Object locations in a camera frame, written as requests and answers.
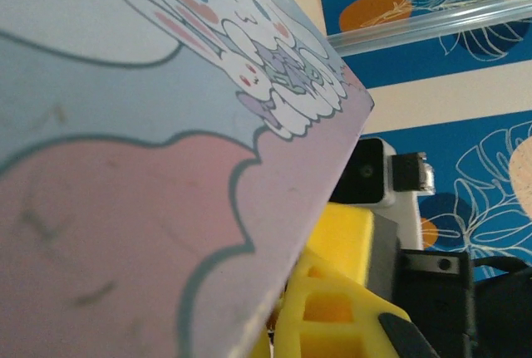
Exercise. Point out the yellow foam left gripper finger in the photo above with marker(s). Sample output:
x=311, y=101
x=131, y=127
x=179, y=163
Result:
x=262, y=347

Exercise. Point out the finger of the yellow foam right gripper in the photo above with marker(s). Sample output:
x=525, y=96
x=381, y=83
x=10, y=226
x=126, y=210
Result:
x=332, y=337
x=345, y=237

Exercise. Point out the pastel rabbit print book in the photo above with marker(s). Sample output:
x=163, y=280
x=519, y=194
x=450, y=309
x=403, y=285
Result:
x=124, y=167

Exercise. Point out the clear plastic tube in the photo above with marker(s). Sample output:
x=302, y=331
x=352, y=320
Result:
x=436, y=21

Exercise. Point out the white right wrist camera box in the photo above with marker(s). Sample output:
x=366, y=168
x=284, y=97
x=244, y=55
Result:
x=370, y=175

